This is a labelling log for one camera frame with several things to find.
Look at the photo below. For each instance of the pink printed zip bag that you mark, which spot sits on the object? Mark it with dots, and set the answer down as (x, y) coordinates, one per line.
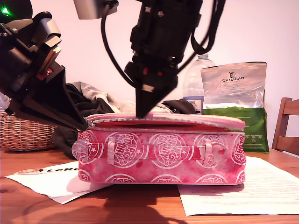
(163, 170)

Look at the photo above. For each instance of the blank white paper sheet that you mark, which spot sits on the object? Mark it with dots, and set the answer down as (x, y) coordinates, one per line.
(46, 186)

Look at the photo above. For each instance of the black cloth garment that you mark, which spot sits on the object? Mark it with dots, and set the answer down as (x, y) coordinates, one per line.
(182, 106)

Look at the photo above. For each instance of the printed text paper sheet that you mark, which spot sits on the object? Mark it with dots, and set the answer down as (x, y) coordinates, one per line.
(257, 191)

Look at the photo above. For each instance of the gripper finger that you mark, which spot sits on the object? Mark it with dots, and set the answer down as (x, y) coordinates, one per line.
(147, 100)
(56, 93)
(46, 116)

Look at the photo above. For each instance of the large clear water bottle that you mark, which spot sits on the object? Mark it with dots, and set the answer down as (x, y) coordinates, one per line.
(191, 81)

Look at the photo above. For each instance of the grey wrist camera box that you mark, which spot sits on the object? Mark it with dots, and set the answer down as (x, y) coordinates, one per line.
(50, 29)
(91, 9)

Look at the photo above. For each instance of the silver zipper pull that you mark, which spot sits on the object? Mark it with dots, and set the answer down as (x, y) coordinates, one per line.
(90, 124)

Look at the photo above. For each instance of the wicker basket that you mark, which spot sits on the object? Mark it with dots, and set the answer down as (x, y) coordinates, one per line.
(28, 137)

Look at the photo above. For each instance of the green silver pet food bag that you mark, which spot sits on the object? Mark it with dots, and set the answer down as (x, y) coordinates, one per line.
(233, 93)

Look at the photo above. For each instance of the LeRobot logo sticker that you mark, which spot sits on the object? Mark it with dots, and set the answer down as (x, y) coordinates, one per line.
(58, 171)

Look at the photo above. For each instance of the wooden chair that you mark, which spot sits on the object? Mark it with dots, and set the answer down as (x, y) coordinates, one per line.
(285, 140)

